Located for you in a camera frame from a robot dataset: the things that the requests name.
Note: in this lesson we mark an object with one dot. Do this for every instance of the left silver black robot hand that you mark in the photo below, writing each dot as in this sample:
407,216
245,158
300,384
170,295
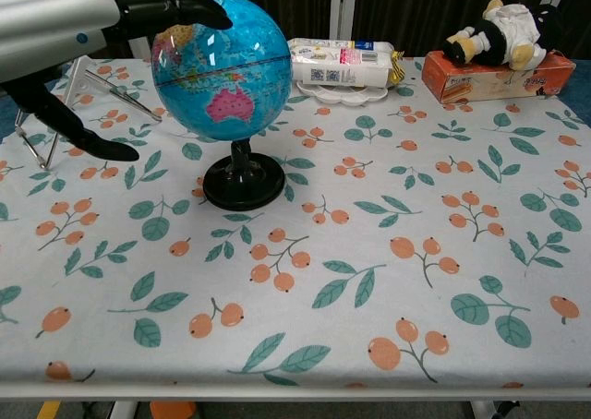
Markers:
46,17

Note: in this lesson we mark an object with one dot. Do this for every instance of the blue globe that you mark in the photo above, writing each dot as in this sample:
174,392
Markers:
231,77

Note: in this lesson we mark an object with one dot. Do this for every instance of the white snack package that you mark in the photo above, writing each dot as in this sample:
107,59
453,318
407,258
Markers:
341,63

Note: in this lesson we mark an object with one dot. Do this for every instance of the white flower-shaped plate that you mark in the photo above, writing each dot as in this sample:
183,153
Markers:
341,95

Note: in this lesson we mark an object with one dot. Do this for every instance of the dark pleated curtain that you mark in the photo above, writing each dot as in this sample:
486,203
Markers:
415,8

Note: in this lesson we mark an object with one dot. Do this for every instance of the floral print tablecloth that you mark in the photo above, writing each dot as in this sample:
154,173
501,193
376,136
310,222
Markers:
351,253

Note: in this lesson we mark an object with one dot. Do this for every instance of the orange object under table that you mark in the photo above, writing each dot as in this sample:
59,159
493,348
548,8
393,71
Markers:
173,410

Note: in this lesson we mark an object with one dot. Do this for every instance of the orange cardboard box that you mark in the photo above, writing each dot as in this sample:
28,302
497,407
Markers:
489,84

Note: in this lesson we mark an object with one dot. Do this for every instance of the black and white plush toy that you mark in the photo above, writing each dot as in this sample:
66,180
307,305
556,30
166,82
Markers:
498,36

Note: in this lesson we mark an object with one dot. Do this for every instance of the white table frame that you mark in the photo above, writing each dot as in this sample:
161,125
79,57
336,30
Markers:
295,392

